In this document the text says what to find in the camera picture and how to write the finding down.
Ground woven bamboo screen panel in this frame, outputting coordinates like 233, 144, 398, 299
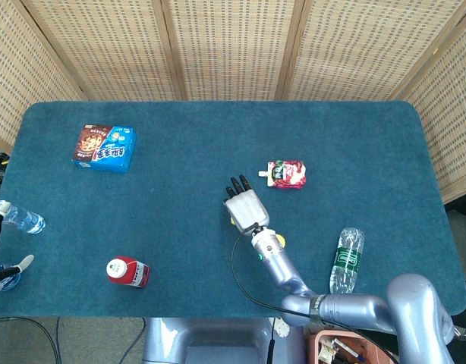
276, 0, 466, 102
22, 0, 187, 102
0, 0, 86, 155
160, 0, 306, 102
388, 11, 466, 206

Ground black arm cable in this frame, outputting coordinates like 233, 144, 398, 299
231, 223, 401, 364

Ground red bottle white cap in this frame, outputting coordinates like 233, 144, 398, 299
105, 256, 151, 288

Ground red white spout pouch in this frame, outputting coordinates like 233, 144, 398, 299
258, 159, 307, 190

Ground blue felt table cover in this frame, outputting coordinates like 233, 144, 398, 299
0, 100, 466, 319

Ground black floor cable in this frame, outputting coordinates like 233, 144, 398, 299
0, 316, 63, 364
124, 317, 146, 356

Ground silver blue robot torso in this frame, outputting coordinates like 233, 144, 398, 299
141, 317, 306, 364

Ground blue white round container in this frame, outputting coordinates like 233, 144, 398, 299
0, 271, 21, 292

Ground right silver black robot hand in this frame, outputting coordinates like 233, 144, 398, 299
223, 174, 271, 231

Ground clear bottle blue label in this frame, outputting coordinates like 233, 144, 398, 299
3, 204, 47, 235

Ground clear bottle green label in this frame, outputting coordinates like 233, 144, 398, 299
328, 227, 366, 295

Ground pink plastic basket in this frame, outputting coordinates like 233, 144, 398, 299
306, 328, 399, 364

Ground blue brown snack box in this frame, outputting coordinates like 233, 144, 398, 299
71, 124, 137, 174

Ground black strap on torso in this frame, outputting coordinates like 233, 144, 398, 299
266, 317, 276, 364

